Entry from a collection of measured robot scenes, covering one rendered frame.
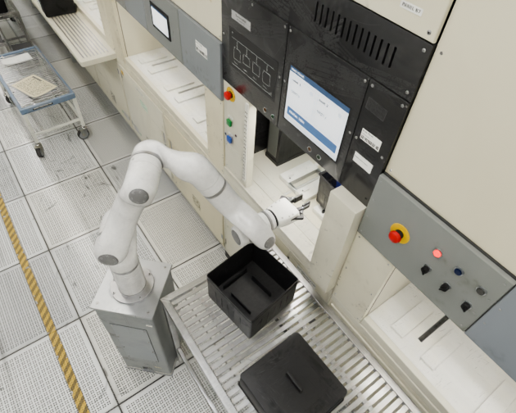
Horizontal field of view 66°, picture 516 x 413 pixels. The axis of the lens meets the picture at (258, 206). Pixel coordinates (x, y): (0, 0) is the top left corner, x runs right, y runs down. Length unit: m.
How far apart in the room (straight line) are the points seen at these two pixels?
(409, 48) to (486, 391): 1.27
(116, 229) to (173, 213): 1.66
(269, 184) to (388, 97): 1.09
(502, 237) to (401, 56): 0.49
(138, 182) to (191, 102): 1.50
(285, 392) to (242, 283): 0.53
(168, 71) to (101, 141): 1.13
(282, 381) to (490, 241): 0.87
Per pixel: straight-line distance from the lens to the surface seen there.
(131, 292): 1.83
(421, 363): 1.73
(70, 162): 3.67
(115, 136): 3.82
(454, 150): 1.07
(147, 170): 1.22
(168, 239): 2.94
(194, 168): 1.20
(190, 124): 2.46
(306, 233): 1.89
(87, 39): 3.56
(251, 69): 1.59
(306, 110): 1.38
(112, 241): 1.48
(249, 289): 1.82
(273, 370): 1.59
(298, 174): 2.10
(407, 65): 1.07
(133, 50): 3.17
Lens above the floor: 2.36
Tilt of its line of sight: 50 degrees down
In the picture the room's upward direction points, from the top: 5 degrees clockwise
